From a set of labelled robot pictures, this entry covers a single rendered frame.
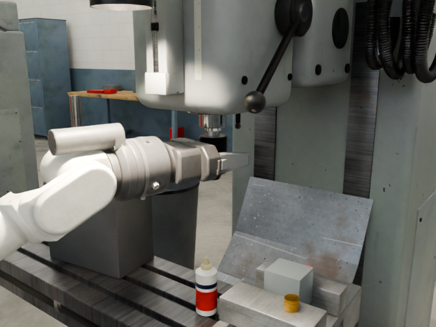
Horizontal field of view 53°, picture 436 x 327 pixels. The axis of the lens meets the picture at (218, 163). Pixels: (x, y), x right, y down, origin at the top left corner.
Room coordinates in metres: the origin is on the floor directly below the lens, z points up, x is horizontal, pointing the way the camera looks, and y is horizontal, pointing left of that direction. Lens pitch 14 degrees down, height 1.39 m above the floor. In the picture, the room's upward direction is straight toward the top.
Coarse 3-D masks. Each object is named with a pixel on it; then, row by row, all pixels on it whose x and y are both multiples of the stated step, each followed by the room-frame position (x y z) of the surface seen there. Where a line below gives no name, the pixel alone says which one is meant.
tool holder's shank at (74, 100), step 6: (72, 96) 0.97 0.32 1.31; (78, 96) 0.97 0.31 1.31; (72, 102) 0.97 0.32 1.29; (78, 102) 0.97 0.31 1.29; (72, 108) 0.97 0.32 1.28; (78, 108) 0.97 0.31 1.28; (72, 114) 0.97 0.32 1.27; (78, 114) 0.97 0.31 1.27; (72, 120) 0.97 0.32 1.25; (78, 120) 0.97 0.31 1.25; (72, 126) 0.97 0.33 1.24; (78, 126) 0.97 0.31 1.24
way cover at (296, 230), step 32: (256, 192) 1.07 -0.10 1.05; (288, 192) 1.02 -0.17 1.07; (320, 192) 0.98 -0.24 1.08; (256, 224) 1.03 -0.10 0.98; (288, 224) 0.98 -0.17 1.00; (320, 224) 0.94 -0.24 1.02; (352, 224) 0.90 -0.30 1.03; (224, 256) 1.01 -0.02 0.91; (256, 256) 0.97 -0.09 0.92; (288, 256) 0.94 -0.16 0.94; (320, 256) 0.91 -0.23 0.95; (352, 256) 0.87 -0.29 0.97
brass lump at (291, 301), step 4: (284, 296) 0.57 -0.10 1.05; (288, 296) 0.57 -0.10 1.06; (292, 296) 0.57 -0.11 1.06; (296, 296) 0.57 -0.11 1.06; (284, 300) 0.56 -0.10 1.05; (288, 300) 0.55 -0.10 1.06; (292, 300) 0.55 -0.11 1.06; (296, 300) 0.55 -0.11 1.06; (284, 304) 0.56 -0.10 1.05; (288, 304) 0.55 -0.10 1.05; (292, 304) 0.55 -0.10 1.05; (296, 304) 0.55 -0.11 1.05; (284, 308) 0.56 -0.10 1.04; (288, 308) 0.55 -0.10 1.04; (292, 308) 0.55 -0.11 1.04; (296, 308) 0.55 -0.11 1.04; (292, 312) 0.55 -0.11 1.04
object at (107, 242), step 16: (112, 208) 0.85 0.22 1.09; (128, 208) 0.88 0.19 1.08; (144, 208) 0.93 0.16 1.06; (80, 224) 0.90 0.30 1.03; (96, 224) 0.88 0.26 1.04; (112, 224) 0.85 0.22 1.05; (128, 224) 0.88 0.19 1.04; (144, 224) 0.92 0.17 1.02; (64, 240) 0.93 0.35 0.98; (80, 240) 0.90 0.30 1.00; (96, 240) 0.88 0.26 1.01; (112, 240) 0.85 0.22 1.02; (128, 240) 0.88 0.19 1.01; (144, 240) 0.92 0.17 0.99; (64, 256) 0.93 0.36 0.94; (80, 256) 0.90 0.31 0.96; (96, 256) 0.88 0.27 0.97; (112, 256) 0.86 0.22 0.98; (128, 256) 0.87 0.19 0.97; (144, 256) 0.92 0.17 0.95; (112, 272) 0.86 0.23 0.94; (128, 272) 0.87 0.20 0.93
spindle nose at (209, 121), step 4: (200, 116) 0.70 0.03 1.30; (204, 116) 0.69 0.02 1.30; (208, 116) 0.69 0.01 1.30; (212, 116) 0.69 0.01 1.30; (216, 116) 0.69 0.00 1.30; (220, 116) 0.69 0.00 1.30; (224, 116) 0.70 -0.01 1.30; (200, 120) 0.70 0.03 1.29; (204, 120) 0.69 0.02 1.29; (208, 120) 0.69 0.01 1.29; (212, 120) 0.69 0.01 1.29; (216, 120) 0.69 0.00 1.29; (220, 120) 0.69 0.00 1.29; (224, 120) 0.70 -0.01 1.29; (200, 124) 0.70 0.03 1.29; (204, 124) 0.69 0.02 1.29; (208, 124) 0.69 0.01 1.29; (212, 124) 0.69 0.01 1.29; (216, 124) 0.69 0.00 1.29; (220, 124) 0.69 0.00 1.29; (224, 124) 0.70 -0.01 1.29
